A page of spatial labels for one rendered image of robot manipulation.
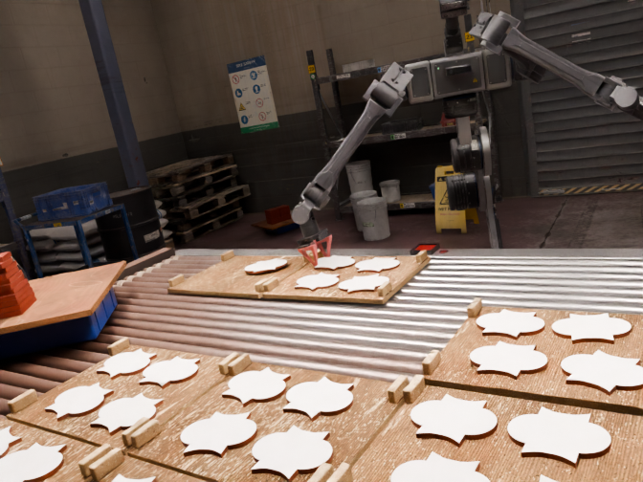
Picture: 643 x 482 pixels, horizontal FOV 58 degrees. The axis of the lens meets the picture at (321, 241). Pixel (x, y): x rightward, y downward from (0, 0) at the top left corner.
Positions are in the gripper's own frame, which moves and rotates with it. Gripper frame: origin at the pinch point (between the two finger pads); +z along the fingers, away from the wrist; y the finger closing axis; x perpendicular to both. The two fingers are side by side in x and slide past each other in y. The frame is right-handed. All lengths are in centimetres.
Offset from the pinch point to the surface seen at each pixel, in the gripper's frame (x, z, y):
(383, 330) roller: -40, 12, -39
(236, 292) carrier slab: 15.9, -1.6, -25.9
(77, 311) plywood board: 32, -16, -67
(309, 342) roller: -26, 9, -49
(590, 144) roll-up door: -1, 47, 468
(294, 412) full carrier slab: -42, 11, -78
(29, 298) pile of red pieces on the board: 55, -23, -67
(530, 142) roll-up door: 51, 27, 461
